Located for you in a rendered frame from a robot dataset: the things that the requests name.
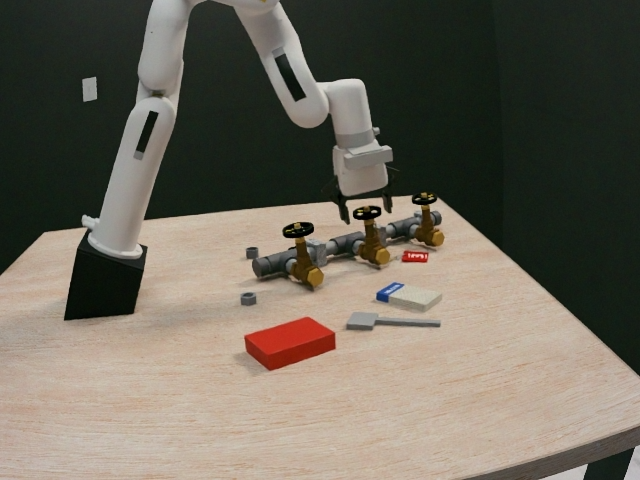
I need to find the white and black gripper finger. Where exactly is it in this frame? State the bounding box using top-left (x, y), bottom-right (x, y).
top-left (321, 175), bottom-right (350, 225)
top-left (382, 166), bottom-right (401, 214)

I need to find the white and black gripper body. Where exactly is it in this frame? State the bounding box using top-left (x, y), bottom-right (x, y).
top-left (333, 146), bottom-right (388, 196)

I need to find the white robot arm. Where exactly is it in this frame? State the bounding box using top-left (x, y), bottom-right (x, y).
top-left (81, 0), bottom-right (393, 260)

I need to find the red square tag with chain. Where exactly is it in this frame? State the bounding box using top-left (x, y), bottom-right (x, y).
top-left (374, 223), bottom-right (429, 263)

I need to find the grey t-shaped pipe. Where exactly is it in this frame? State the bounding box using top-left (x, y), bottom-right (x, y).
top-left (252, 192), bottom-right (445, 287)

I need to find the red rectangular block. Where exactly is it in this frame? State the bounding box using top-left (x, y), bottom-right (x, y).
top-left (244, 316), bottom-right (336, 371)

